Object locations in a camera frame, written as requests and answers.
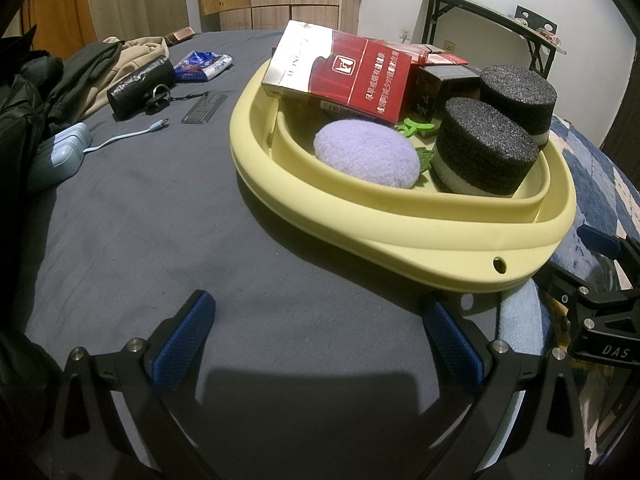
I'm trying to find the light blue cable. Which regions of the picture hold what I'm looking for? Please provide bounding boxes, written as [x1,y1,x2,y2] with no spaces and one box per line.
[82,118,170,157]

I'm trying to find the black bag roll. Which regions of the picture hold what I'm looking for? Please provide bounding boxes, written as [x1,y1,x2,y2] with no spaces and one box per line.
[107,57,177,122]

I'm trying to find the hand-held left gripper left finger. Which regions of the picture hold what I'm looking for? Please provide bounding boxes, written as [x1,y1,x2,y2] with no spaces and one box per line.
[50,290,216,480]

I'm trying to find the red box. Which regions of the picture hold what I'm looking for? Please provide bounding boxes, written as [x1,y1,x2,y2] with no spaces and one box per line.
[425,52,472,68]
[381,40,446,62]

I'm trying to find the small copper box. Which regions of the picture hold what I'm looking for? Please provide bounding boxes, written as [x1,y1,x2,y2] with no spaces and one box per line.
[162,27,196,47]

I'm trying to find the light blue device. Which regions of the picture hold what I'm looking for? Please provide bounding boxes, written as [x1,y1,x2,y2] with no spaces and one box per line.
[26,122,94,194]

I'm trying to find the pink items on table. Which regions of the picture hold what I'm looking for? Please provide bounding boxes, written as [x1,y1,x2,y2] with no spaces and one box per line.
[517,17,562,45]

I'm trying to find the black folding table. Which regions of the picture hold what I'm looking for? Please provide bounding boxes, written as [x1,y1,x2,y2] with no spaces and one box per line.
[412,0,571,82]

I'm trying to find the dark brown box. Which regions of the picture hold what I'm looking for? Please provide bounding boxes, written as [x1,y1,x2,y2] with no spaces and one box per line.
[416,66,485,127]

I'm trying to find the black foam cylinder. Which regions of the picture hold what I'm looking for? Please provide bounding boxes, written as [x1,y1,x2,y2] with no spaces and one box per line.
[479,64,558,150]
[431,97,541,198]

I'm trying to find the green felt leaf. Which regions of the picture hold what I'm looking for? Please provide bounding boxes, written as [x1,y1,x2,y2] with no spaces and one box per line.
[412,145,437,175]

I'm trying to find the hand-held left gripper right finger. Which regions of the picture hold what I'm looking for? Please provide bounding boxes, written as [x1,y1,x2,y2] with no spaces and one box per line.
[421,294,586,480]

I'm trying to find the black jacket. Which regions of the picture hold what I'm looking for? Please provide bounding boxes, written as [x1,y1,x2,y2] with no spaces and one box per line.
[0,35,67,198]

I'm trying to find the beige garment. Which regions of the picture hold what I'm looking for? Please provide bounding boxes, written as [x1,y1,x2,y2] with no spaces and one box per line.
[99,35,172,112]

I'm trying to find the red and white carton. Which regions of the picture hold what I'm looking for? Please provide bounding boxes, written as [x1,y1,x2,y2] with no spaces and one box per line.
[262,20,414,127]

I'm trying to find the purple plush ball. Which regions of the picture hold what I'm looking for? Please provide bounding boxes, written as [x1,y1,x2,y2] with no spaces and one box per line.
[313,118,422,190]

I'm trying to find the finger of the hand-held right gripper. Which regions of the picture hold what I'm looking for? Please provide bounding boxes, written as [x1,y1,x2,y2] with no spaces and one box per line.
[576,225,640,262]
[545,262,640,313]

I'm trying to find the key ring with strap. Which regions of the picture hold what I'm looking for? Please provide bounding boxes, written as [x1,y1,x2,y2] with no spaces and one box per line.
[144,82,211,114]

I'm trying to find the blue and white packet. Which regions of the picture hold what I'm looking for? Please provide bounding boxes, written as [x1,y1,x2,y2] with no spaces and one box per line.
[172,49,236,84]

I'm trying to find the dark olive garment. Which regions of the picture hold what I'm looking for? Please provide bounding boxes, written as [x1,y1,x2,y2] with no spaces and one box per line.
[47,40,127,122]

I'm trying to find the yellow plastic basin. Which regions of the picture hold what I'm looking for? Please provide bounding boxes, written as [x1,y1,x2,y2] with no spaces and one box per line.
[229,66,577,294]

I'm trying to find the blue checked plush blanket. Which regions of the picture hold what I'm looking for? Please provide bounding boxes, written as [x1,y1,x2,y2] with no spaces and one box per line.
[500,114,640,480]

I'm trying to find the green plastic clip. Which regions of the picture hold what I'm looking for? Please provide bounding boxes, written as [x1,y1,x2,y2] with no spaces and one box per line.
[394,117,437,139]

